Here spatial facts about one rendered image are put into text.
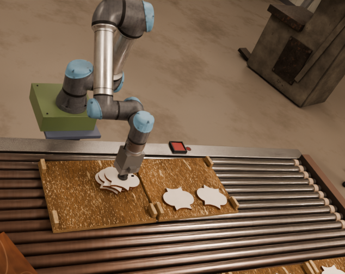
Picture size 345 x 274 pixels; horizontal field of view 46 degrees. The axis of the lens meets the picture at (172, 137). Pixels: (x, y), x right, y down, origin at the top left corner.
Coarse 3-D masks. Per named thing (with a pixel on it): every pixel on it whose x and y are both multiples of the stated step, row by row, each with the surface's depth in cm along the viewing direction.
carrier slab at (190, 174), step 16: (144, 160) 189; (160, 160) 193; (176, 160) 197; (192, 160) 201; (144, 176) 180; (160, 176) 184; (176, 176) 188; (192, 176) 192; (208, 176) 196; (160, 192) 176; (192, 192) 183; (224, 192) 191; (192, 208) 175; (208, 208) 179; (224, 208) 182
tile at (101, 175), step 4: (100, 172) 166; (104, 172) 167; (100, 176) 165; (100, 180) 164; (104, 180) 164; (104, 184) 162; (108, 184) 163; (112, 188) 163; (116, 188) 163; (120, 188) 163
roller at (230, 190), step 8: (312, 184) 225; (0, 192) 149; (8, 192) 151; (16, 192) 152; (24, 192) 153; (32, 192) 154; (40, 192) 156; (232, 192) 198; (240, 192) 200; (248, 192) 202; (256, 192) 205; (264, 192) 208; (272, 192) 210
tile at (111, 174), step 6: (114, 168) 170; (108, 174) 166; (114, 174) 167; (132, 174) 170; (108, 180) 164; (114, 180) 164; (120, 180) 165; (126, 180) 166; (132, 180) 167; (138, 180) 169; (120, 186) 163; (126, 186) 164; (132, 186) 165
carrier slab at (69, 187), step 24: (48, 168) 165; (72, 168) 169; (96, 168) 174; (48, 192) 155; (72, 192) 159; (96, 192) 163; (120, 192) 168; (144, 192) 173; (72, 216) 150; (96, 216) 154; (120, 216) 158; (144, 216) 162
